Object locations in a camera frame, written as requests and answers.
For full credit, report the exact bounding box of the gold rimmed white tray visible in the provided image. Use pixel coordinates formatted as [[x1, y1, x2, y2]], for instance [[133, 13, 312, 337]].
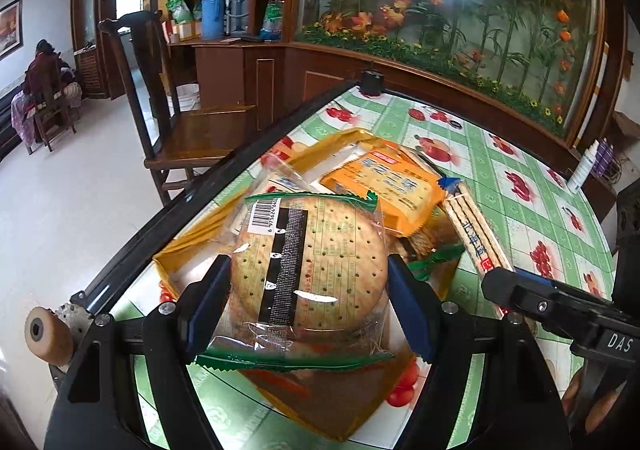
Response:
[[155, 128, 461, 442]]

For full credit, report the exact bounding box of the round cracker clear pack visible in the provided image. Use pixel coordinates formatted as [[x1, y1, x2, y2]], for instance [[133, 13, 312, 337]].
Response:
[[198, 192, 392, 372]]

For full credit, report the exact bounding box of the person's right hand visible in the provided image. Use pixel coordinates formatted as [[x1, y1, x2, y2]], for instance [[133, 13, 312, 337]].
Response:
[[562, 368, 623, 434]]

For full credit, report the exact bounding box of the green fruit pattern tablecloth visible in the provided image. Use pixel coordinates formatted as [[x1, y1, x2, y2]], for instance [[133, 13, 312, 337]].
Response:
[[189, 90, 613, 449]]

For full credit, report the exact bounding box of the blue edged cracker pack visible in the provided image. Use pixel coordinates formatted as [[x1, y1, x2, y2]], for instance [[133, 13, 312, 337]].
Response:
[[437, 175, 516, 318]]

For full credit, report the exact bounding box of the orange cracker pack middle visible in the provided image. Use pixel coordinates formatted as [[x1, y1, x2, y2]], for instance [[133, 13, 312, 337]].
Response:
[[320, 147, 445, 237]]

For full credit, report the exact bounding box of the white spray bottle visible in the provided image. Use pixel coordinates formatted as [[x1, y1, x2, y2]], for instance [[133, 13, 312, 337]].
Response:
[[566, 140, 600, 194]]

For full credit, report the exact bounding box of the purple bottle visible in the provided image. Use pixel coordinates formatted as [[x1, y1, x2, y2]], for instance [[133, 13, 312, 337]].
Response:
[[592, 138, 614, 177]]

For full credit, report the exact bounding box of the dark wooden chair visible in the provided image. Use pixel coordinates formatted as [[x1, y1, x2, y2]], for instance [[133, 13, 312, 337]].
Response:
[[99, 11, 257, 205]]

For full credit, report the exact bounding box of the small black cup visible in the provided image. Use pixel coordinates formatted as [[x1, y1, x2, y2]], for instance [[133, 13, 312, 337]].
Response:
[[359, 69, 384, 98]]

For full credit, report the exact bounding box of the wooden cabinet counter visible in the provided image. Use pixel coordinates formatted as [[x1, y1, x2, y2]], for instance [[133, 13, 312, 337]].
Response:
[[167, 36, 616, 221]]

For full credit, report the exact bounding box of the seated person in red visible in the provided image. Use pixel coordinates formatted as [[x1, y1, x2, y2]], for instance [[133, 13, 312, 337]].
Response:
[[8, 39, 84, 157]]

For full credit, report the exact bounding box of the green snack bag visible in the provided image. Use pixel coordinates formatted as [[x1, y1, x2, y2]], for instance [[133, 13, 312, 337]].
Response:
[[166, 0, 193, 24]]

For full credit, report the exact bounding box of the floral glass partition panel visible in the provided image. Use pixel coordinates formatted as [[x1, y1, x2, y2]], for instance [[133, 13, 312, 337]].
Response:
[[296, 0, 600, 137]]

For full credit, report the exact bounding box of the blue thermos jug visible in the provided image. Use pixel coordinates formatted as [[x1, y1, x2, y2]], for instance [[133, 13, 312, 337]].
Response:
[[201, 0, 224, 40]]

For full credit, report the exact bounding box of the framed wall painting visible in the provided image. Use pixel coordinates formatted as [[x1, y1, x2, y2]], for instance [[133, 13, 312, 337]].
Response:
[[0, 0, 24, 58]]

